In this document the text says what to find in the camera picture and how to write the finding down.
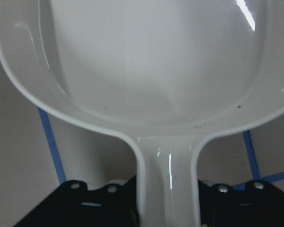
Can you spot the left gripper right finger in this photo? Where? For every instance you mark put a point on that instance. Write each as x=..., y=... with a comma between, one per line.
x=217, y=205

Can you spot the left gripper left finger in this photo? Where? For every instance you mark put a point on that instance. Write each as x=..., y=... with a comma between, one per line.
x=120, y=204

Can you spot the white plastic dustpan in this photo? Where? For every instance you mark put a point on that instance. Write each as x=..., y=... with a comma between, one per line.
x=165, y=76

